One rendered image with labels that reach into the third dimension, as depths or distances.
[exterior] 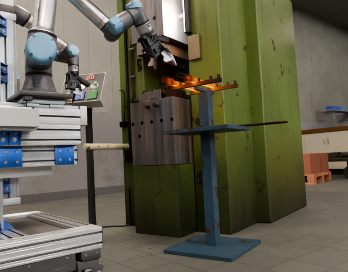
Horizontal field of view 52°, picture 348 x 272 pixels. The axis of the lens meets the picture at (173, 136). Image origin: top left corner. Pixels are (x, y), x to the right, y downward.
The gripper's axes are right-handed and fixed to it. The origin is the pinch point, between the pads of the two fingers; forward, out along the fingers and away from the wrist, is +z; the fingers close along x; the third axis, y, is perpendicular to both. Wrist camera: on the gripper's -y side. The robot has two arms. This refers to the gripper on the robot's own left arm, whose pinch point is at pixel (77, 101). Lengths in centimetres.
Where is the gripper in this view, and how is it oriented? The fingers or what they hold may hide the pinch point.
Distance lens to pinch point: 254.9
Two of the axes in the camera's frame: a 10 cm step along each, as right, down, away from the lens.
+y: -7.7, 0.0, -6.3
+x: 6.3, -0.8, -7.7
